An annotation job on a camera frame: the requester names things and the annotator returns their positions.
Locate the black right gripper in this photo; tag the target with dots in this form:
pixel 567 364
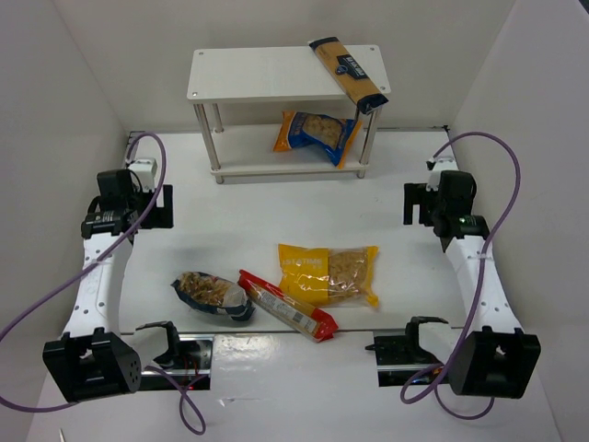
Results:
pixel 415 203

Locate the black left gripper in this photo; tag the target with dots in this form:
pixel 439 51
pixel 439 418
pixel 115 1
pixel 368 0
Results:
pixel 162 205

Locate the blue orange pasta bag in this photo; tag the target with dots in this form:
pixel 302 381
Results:
pixel 302 129

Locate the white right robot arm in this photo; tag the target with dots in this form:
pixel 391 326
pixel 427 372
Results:
pixel 492 356

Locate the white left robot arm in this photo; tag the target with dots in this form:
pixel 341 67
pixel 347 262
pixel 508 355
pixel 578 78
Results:
pixel 92 360

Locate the blue spaghetti packet on shelf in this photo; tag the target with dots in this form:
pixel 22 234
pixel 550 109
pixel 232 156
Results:
pixel 348 73

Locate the white two-tier shelf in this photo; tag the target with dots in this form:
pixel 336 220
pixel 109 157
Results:
pixel 251 77

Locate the clear dark-blue fusilli bag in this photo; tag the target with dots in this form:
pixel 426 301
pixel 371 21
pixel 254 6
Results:
pixel 213 295

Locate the yellow macaroni bag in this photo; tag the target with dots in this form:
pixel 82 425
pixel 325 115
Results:
pixel 324 277

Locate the red spaghetti packet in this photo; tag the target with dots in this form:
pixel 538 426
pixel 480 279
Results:
pixel 315 323

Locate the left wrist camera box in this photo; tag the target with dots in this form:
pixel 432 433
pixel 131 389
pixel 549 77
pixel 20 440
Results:
pixel 143 172

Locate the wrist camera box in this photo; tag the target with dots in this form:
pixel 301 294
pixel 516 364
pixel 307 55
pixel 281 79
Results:
pixel 436 165
pixel 143 172

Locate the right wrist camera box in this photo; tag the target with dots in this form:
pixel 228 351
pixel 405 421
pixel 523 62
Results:
pixel 436 165

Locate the aluminium table edge rail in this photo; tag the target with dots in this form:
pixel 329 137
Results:
pixel 133 141

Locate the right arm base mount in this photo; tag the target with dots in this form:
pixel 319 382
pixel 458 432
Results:
pixel 396 361

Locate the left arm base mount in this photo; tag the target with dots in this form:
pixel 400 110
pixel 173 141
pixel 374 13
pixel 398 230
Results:
pixel 191 366

